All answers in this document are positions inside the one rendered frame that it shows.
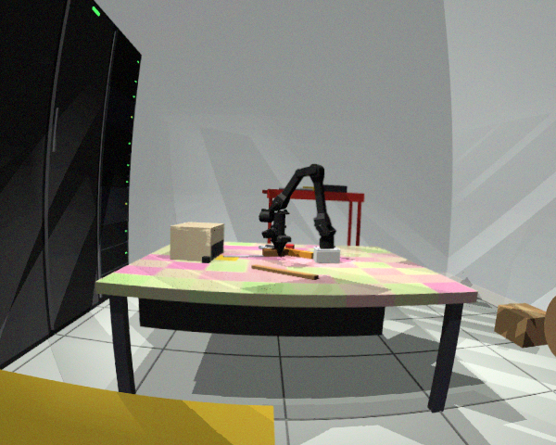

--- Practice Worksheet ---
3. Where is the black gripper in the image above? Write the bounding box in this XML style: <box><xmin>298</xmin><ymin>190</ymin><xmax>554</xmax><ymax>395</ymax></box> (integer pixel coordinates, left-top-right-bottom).
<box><xmin>269</xmin><ymin>223</ymin><xmax>291</xmax><ymax>255</ymax></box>

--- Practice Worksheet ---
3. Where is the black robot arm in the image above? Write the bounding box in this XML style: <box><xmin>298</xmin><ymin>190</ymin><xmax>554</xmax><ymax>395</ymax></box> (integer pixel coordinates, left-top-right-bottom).
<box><xmin>259</xmin><ymin>164</ymin><xmax>336</xmax><ymax>249</ymax></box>

